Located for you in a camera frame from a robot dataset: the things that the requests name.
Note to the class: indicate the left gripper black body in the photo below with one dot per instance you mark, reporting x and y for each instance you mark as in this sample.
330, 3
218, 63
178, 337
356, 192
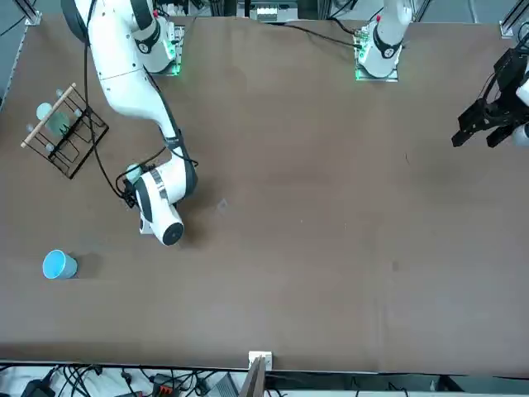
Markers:
508, 74

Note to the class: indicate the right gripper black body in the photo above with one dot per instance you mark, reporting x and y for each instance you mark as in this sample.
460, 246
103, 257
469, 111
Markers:
131, 195

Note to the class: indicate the blue plastic cup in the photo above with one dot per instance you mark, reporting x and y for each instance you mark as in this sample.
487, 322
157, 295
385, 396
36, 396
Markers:
60, 264

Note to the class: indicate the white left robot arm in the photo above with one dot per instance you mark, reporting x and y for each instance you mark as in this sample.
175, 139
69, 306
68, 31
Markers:
388, 37

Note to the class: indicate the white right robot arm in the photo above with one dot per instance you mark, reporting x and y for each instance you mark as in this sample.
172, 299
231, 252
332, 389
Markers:
124, 82

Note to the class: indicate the pale green rack cup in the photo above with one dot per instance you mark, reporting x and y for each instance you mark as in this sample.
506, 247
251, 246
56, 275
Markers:
43, 111

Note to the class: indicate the flat adapter box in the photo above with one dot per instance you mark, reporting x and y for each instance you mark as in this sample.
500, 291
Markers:
223, 385

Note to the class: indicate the black power adapter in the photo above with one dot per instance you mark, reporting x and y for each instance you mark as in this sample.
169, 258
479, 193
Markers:
37, 388

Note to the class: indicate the aluminium frame profile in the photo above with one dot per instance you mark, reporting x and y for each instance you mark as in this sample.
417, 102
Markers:
33, 14
510, 22

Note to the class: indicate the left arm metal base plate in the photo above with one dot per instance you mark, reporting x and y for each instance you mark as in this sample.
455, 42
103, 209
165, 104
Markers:
358, 49

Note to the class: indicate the power strip with red switch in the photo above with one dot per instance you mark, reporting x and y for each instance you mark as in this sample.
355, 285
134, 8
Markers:
162, 386

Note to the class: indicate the white mount bracket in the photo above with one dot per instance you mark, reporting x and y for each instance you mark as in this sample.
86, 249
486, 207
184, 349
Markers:
266, 357

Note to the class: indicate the upright mount post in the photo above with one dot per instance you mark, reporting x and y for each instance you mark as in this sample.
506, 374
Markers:
254, 380

